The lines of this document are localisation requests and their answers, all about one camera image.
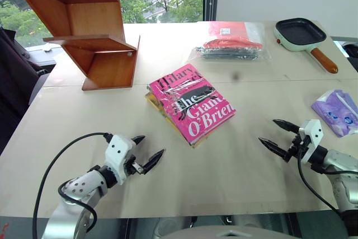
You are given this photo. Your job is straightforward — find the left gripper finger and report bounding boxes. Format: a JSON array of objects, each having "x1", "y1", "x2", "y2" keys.
[
  {"x1": 142, "y1": 149, "x2": 167, "y2": 175},
  {"x1": 131, "y1": 135, "x2": 147, "y2": 146}
]

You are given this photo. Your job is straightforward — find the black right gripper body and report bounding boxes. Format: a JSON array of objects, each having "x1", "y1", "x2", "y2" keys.
[{"x1": 282, "y1": 133, "x2": 306, "y2": 163}]

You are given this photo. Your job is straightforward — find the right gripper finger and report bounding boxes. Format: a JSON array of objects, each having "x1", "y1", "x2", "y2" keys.
[
  {"x1": 257, "y1": 137, "x2": 289, "y2": 160},
  {"x1": 272, "y1": 119, "x2": 301, "y2": 134}
]

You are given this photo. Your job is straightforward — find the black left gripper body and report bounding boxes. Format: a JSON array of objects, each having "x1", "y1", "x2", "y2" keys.
[{"x1": 125, "y1": 153, "x2": 147, "y2": 177}]

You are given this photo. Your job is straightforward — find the pink Giant O'Brien book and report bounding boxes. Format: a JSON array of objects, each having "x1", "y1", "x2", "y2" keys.
[{"x1": 148, "y1": 63, "x2": 237, "y2": 146}]

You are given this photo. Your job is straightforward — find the zigzag wooden bookshelf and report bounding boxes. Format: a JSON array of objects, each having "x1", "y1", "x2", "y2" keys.
[{"x1": 4, "y1": 0, "x2": 141, "y2": 92}]

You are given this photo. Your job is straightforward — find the purple tissue pack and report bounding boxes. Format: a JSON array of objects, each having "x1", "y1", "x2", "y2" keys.
[{"x1": 311, "y1": 89, "x2": 358, "y2": 138}]

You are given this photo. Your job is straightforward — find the black flat stack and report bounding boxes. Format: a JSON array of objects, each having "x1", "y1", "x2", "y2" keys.
[{"x1": 192, "y1": 45, "x2": 262, "y2": 62}]

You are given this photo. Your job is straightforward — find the red packet with white label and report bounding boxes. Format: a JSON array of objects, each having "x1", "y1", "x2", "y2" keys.
[{"x1": 203, "y1": 21, "x2": 265, "y2": 51}]

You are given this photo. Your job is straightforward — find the clear plastic bag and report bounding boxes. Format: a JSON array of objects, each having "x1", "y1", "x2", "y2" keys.
[{"x1": 187, "y1": 21, "x2": 272, "y2": 63}]

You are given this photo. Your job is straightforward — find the dark fabric chair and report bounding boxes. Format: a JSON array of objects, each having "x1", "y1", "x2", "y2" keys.
[{"x1": 0, "y1": 26, "x2": 55, "y2": 154}]

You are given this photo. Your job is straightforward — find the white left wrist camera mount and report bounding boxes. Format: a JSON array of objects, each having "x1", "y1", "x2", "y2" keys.
[{"x1": 105, "y1": 134, "x2": 136, "y2": 185}]

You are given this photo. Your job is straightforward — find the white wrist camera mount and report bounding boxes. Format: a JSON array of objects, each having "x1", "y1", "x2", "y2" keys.
[
  {"x1": 298, "y1": 119, "x2": 324, "y2": 165},
  {"x1": 105, "y1": 134, "x2": 136, "y2": 185}
]

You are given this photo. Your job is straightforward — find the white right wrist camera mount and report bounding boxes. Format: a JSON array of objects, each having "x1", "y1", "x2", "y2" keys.
[{"x1": 298, "y1": 119, "x2": 324, "y2": 165}]

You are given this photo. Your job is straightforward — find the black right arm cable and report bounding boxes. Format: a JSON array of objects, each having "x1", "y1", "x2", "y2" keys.
[{"x1": 296, "y1": 140, "x2": 350, "y2": 224}]

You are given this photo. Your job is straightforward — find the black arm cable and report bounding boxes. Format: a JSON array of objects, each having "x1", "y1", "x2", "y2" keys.
[
  {"x1": 31, "y1": 132, "x2": 114, "y2": 239},
  {"x1": 58, "y1": 179, "x2": 98, "y2": 235},
  {"x1": 296, "y1": 140, "x2": 350, "y2": 224}
]

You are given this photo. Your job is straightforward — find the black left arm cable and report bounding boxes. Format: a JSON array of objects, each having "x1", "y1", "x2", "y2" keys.
[
  {"x1": 58, "y1": 179, "x2": 98, "y2": 235},
  {"x1": 31, "y1": 132, "x2": 114, "y2": 239}
]

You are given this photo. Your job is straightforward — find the green frying pan wooden handle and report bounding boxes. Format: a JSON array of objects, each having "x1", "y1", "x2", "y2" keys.
[{"x1": 275, "y1": 18, "x2": 339, "y2": 74}]

